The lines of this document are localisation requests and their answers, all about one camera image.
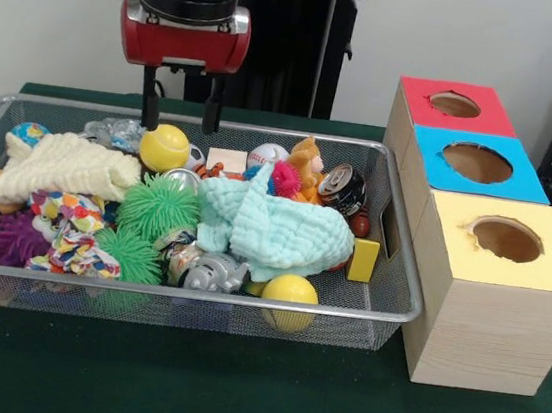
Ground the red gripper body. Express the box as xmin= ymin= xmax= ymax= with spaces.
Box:
xmin=113 ymin=0 xmax=255 ymax=79

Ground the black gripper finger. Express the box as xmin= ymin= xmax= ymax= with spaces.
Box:
xmin=136 ymin=63 xmax=166 ymax=133
xmin=200 ymin=72 xmax=228 ymax=138

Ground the shallow mesh bin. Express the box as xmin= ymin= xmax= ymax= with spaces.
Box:
xmin=0 ymin=91 xmax=445 ymax=359

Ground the wooden box with three holes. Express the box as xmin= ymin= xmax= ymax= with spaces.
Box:
xmin=354 ymin=73 xmax=552 ymax=402

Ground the yellow tennis ball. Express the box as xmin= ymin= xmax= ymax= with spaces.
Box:
xmin=136 ymin=121 xmax=194 ymax=177

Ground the green spiky rubber ball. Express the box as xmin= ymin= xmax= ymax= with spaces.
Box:
xmin=113 ymin=170 xmax=206 ymax=248
xmin=90 ymin=224 xmax=169 ymax=288

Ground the mint muslin cloth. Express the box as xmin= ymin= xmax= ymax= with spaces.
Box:
xmin=186 ymin=154 xmax=365 ymax=295

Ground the black drink can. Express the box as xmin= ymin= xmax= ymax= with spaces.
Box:
xmin=315 ymin=160 xmax=371 ymax=213

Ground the colourful patterned cloth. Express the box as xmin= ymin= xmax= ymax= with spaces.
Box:
xmin=19 ymin=185 xmax=131 ymax=283

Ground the purple spiky rubber ball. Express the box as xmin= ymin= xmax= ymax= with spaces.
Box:
xmin=0 ymin=206 xmax=58 ymax=273

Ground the smooth yellow ball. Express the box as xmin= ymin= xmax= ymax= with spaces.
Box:
xmin=256 ymin=271 xmax=323 ymax=336

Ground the dark green table cloth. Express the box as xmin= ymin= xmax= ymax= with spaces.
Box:
xmin=0 ymin=77 xmax=552 ymax=413

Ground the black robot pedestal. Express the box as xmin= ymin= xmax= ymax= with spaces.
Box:
xmin=180 ymin=0 xmax=386 ymax=126

